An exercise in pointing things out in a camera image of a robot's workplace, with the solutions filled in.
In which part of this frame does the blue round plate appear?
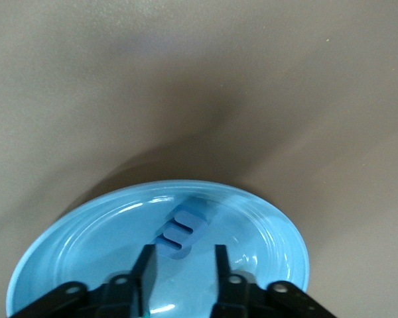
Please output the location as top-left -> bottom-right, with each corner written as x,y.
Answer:
5,180 -> 311,318

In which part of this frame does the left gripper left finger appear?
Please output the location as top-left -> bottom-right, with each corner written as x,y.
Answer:
15,244 -> 159,318

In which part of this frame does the blue foam letter m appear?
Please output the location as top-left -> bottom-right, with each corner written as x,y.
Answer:
154,195 -> 210,260

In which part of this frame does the brown table cover sheet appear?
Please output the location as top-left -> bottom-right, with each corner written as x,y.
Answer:
0,0 -> 398,318

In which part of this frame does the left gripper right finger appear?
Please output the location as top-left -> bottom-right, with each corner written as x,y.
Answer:
210,244 -> 336,318

